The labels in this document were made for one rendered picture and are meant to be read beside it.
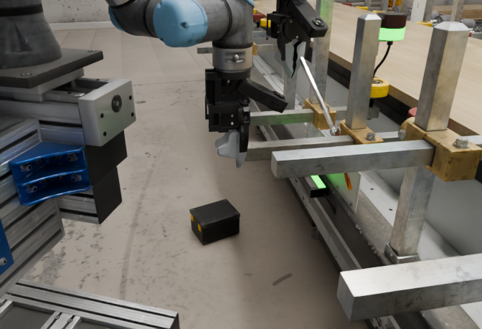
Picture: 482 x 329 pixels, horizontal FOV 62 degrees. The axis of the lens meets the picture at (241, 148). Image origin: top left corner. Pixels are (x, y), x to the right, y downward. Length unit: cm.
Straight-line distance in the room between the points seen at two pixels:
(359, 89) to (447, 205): 34
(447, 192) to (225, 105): 56
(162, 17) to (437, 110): 44
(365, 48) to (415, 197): 32
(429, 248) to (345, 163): 48
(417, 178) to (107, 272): 144
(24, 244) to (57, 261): 116
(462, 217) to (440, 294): 60
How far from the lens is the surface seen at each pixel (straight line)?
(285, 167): 56
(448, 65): 66
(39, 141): 83
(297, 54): 101
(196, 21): 64
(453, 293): 42
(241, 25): 72
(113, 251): 197
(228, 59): 73
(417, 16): 251
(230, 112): 76
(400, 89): 114
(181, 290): 173
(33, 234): 87
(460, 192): 100
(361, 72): 88
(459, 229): 102
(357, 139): 88
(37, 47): 83
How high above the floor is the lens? 122
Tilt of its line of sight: 26 degrees down
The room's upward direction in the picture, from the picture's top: straight up
